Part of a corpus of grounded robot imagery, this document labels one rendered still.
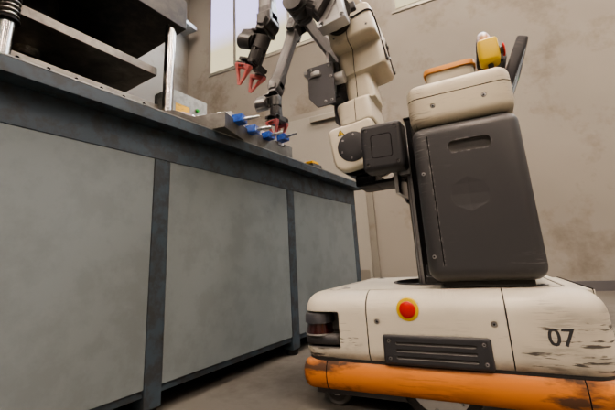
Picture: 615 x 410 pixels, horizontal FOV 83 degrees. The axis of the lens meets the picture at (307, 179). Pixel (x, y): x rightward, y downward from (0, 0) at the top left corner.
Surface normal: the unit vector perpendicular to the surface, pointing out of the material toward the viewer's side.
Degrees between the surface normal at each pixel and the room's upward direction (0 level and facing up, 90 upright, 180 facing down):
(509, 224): 90
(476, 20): 90
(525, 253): 90
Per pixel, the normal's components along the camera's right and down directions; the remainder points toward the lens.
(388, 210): -0.44, -0.18
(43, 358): 0.84, -0.17
